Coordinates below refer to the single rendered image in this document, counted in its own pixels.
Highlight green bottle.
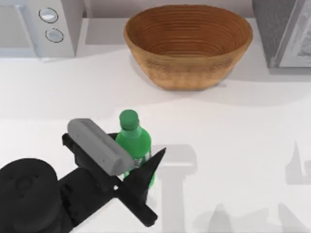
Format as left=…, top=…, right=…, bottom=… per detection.
left=114, top=109, right=156, bottom=189

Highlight pale microwave oven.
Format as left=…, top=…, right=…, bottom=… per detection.
left=0, top=0, right=82, bottom=59

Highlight brown woven basket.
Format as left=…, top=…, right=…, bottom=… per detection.
left=123, top=4, right=254, bottom=92

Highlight round microwave knob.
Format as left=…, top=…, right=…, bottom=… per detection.
left=38, top=7, right=59, bottom=24
left=45, top=27, right=65, bottom=43

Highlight grey cabinet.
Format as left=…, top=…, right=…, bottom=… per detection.
left=251, top=0, right=311, bottom=69

